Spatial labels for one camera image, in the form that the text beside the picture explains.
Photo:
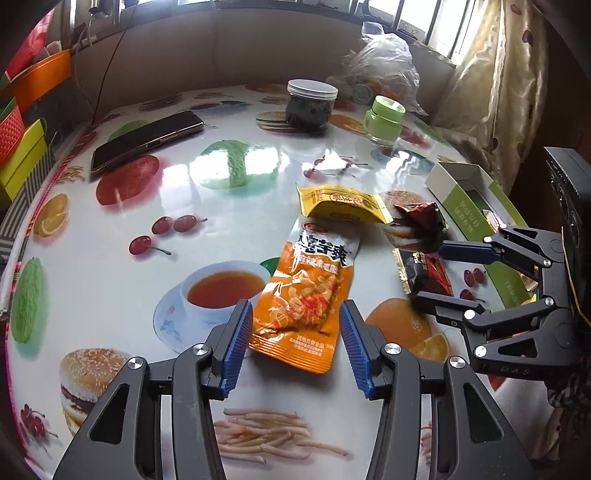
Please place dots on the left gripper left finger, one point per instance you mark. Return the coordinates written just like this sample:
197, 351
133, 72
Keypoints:
120, 439

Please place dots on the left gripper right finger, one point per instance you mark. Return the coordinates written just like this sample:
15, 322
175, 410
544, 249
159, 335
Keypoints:
471, 437

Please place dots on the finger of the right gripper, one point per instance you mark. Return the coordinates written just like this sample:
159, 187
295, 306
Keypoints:
469, 252
450, 311

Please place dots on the red black triangular packet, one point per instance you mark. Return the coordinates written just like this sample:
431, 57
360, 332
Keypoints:
419, 227

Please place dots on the dark red black packet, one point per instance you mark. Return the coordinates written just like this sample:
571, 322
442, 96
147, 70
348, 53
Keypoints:
422, 272

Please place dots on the long yellow snack bar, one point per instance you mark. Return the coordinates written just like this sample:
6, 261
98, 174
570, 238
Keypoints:
340, 203

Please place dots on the plaid sleeve forearm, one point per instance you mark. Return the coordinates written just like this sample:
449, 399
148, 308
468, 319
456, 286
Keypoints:
570, 398

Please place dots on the green white cardboard box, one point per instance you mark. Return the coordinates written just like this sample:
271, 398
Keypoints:
479, 207

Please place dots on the patterned beige curtain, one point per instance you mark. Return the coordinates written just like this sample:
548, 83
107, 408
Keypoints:
492, 107

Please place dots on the green cream jar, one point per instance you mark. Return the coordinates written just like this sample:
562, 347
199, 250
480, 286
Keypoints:
383, 122

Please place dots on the clear plastic bag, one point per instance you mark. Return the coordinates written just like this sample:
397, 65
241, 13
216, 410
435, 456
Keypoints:
383, 66

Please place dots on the clear jar white lid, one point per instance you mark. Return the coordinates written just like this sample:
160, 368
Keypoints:
310, 106

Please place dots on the black white striped box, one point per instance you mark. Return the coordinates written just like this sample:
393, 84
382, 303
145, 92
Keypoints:
14, 217

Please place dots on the black smartphone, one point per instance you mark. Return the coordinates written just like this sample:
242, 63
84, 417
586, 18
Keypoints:
142, 140

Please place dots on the yellow green box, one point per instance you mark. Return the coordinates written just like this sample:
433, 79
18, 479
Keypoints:
22, 162

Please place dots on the red gift box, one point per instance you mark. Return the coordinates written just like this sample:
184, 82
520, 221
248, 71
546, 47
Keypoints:
11, 129

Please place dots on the red snack bag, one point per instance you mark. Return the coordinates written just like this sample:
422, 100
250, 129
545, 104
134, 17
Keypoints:
31, 47

